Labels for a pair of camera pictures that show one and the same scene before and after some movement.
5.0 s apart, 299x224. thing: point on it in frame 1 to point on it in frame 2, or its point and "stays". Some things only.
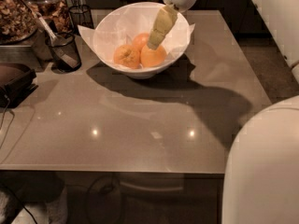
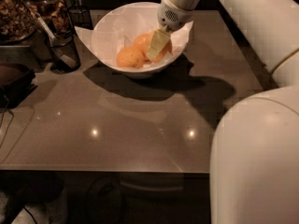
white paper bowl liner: x=119 y=25 stays
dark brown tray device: x=16 y=83 stays
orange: x=150 y=57 to x=166 y=49
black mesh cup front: x=64 y=53 stays
